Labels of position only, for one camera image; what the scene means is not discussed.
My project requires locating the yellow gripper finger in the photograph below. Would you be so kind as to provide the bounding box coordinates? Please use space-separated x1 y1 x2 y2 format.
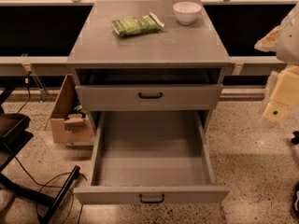
262 65 299 124
254 26 279 52

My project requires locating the green jalapeno chip bag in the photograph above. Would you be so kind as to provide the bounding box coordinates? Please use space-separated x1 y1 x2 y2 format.
111 12 164 37

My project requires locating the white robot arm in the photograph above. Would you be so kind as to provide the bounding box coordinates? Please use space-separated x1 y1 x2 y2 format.
254 3 299 125

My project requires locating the grey drawer cabinet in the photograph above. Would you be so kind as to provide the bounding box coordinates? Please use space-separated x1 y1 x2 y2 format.
67 0 231 133

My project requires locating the grey open lower drawer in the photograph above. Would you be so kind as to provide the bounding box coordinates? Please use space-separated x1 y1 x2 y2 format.
75 111 229 204

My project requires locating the white ceramic bowl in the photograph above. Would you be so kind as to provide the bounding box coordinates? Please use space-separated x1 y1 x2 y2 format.
173 1 202 25

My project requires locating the brown cardboard box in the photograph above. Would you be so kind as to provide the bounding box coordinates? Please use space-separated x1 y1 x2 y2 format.
50 75 93 144

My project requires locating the grey metal railing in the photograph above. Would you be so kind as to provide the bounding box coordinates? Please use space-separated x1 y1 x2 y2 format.
0 56 286 77

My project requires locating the black office chair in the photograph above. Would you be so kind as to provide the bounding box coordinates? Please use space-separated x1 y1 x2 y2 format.
1 91 77 224

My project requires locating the black upper drawer handle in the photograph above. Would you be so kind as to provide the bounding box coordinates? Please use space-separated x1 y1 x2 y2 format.
138 92 163 99

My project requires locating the black drawer handle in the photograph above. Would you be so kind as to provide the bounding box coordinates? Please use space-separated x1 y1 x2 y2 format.
138 92 163 99
139 194 164 204

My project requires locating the black lower drawer handle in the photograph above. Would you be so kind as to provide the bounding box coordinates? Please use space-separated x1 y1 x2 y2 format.
139 194 164 204

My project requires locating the black floor cable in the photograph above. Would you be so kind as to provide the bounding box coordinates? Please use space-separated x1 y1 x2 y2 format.
13 156 88 224

